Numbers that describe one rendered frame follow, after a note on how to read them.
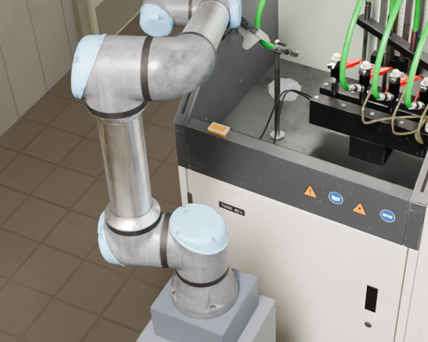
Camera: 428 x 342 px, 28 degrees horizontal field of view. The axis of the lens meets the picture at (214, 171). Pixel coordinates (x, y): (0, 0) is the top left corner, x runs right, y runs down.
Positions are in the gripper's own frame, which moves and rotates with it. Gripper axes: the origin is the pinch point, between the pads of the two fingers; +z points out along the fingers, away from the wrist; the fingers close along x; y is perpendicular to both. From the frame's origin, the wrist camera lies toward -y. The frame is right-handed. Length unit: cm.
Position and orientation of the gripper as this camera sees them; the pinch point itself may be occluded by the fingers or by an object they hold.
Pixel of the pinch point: (261, 33)
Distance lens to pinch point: 212.8
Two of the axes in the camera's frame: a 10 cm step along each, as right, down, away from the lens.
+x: 3.7, 4.2, -8.2
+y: -5.7, 8.0, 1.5
